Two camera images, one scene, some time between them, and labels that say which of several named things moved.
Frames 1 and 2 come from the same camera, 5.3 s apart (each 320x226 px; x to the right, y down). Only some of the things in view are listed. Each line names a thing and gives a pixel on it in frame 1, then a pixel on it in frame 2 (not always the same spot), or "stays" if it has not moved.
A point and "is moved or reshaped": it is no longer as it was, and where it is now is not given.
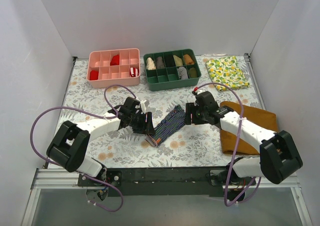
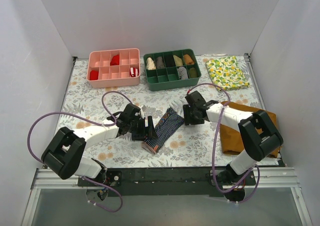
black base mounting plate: [162, 182] stays
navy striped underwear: [174, 122] is moved or reshaped
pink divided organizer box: [114, 68] stays
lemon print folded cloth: [227, 71] stays
